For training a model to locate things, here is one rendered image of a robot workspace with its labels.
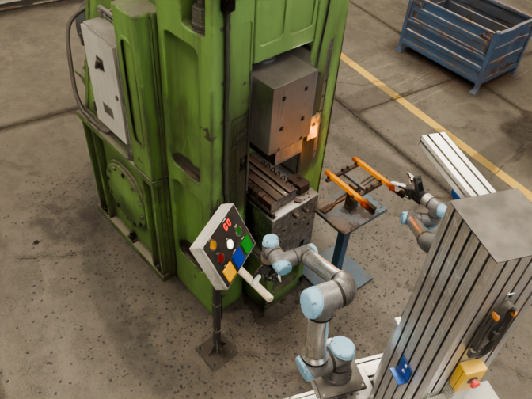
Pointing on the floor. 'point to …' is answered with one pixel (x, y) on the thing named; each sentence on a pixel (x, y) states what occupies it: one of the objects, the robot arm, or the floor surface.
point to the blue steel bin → (468, 36)
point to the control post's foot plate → (226, 350)
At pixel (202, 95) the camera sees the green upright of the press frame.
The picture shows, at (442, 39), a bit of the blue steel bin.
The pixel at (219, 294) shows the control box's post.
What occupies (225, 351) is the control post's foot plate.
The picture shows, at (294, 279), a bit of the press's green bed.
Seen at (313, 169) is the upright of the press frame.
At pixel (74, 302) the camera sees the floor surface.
